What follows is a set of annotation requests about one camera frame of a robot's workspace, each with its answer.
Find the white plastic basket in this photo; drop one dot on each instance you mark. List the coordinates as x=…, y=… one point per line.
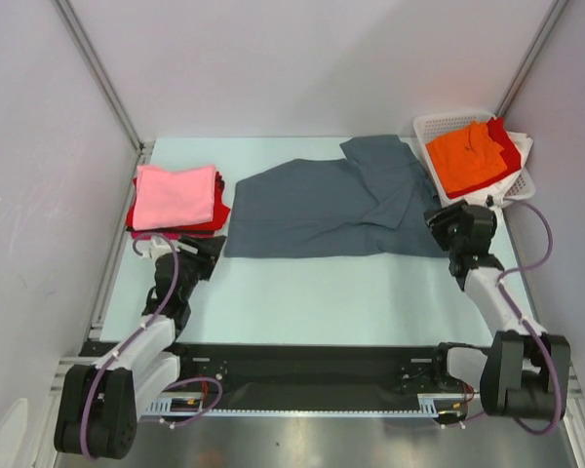
x=428, y=127

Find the grey blue t shirt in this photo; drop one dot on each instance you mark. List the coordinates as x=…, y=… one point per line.
x=370, y=201

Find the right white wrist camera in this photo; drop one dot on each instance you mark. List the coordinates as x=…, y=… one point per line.
x=494, y=202

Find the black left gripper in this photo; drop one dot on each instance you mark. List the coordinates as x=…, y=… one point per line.
x=208, y=250

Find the right aluminium frame post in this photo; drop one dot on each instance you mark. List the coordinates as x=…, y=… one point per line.
x=533, y=52

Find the pink folded t shirt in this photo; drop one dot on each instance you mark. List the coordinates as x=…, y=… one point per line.
x=174, y=197

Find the white t shirt in basket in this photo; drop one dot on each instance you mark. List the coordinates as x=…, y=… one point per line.
x=499, y=186

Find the orange t shirt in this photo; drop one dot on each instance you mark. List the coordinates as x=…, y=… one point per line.
x=465, y=157

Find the red t shirt in basket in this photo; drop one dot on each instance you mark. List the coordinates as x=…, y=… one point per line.
x=509, y=152

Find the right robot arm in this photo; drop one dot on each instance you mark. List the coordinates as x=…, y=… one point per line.
x=526, y=370

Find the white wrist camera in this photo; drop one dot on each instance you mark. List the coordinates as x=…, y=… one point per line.
x=154, y=248
x=494, y=202

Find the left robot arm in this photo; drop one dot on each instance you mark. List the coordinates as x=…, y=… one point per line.
x=102, y=402

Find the aluminium frame post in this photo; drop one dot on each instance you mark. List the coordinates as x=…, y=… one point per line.
x=87, y=50
x=533, y=52

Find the red folded t shirt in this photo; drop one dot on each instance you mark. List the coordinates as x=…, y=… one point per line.
x=219, y=209

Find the white slotted cable duct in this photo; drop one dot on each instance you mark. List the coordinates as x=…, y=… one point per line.
x=177, y=409

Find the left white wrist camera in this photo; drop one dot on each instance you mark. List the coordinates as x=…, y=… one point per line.
x=154, y=248

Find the left aluminium frame post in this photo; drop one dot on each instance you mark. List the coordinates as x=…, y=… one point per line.
x=87, y=50

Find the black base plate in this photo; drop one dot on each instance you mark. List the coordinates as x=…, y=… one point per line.
x=324, y=377

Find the magenta folded t shirt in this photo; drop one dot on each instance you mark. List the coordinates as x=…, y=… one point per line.
x=173, y=235

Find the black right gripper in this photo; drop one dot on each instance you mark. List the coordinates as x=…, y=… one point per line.
x=448, y=220

